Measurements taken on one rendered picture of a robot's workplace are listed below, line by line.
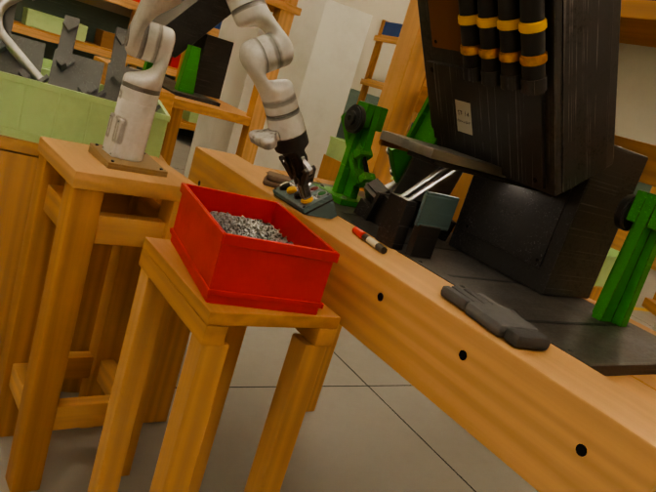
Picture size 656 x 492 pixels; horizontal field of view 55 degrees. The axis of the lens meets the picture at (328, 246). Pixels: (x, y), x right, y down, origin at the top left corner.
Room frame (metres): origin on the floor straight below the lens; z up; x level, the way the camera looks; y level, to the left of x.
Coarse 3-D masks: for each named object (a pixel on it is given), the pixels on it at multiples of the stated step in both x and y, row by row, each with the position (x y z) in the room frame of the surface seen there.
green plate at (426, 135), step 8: (424, 104) 1.49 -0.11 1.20; (424, 112) 1.49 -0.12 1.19; (416, 120) 1.50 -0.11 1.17; (424, 120) 1.50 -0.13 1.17; (416, 128) 1.50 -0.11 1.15; (424, 128) 1.49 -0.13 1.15; (432, 128) 1.47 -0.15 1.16; (408, 136) 1.51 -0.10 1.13; (416, 136) 1.50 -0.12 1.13; (424, 136) 1.48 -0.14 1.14; (432, 136) 1.46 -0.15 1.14
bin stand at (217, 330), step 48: (144, 240) 1.18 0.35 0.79; (144, 288) 1.15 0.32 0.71; (192, 288) 0.99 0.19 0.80; (144, 336) 1.16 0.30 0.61; (192, 336) 0.96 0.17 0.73; (240, 336) 1.29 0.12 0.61; (144, 384) 1.18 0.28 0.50; (192, 384) 0.93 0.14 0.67; (288, 384) 1.06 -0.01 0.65; (192, 432) 0.94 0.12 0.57; (288, 432) 1.06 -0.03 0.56; (96, 480) 1.16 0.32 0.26; (192, 480) 1.28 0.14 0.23
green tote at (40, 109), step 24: (0, 72) 1.69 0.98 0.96; (48, 72) 2.10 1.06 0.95; (0, 96) 1.70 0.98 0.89; (24, 96) 1.72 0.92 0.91; (48, 96) 1.75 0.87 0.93; (72, 96) 1.77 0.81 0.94; (0, 120) 1.70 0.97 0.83; (24, 120) 1.73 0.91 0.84; (48, 120) 1.75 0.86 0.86; (72, 120) 1.78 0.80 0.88; (96, 120) 1.80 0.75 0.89; (168, 120) 1.87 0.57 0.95
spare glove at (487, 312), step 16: (448, 288) 1.04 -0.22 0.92; (464, 304) 1.00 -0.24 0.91; (480, 304) 0.99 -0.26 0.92; (496, 304) 1.03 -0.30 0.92; (480, 320) 0.95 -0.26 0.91; (496, 320) 0.93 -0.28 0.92; (512, 320) 0.95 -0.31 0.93; (512, 336) 0.90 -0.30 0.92; (528, 336) 0.90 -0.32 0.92; (544, 336) 0.92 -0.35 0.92
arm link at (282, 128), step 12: (276, 120) 1.29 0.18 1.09; (288, 120) 1.29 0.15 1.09; (300, 120) 1.31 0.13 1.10; (252, 132) 1.32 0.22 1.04; (264, 132) 1.31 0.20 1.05; (276, 132) 1.30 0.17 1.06; (288, 132) 1.30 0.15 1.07; (300, 132) 1.31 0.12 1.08; (264, 144) 1.27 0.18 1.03; (276, 144) 1.28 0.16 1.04
